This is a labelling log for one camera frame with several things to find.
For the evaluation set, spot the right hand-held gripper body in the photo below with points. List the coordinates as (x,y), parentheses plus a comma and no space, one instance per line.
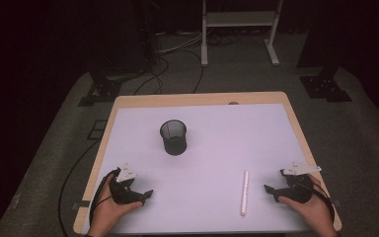
(296,191)

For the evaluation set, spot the white marker pen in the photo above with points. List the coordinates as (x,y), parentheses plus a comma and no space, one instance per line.
(244,194)

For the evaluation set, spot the light wooden table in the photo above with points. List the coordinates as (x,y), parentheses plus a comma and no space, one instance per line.
(197,98)

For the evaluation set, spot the person's left hand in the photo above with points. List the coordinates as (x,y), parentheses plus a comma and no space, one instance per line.
(110,212)

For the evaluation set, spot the white metal stand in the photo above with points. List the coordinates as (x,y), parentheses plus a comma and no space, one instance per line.
(240,18)

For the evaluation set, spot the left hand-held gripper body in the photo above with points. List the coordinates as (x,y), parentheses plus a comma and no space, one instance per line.
(121,192)

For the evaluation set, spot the black mesh pen holder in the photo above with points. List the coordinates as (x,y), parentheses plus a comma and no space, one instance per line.
(173,138)

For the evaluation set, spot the person's right hand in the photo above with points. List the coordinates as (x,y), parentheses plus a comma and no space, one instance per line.
(309,212)

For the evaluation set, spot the black stand with base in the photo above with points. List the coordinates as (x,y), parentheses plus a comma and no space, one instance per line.
(325,87)
(107,87)

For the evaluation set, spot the white table mat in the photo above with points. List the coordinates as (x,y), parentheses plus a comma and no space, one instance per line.
(210,164)

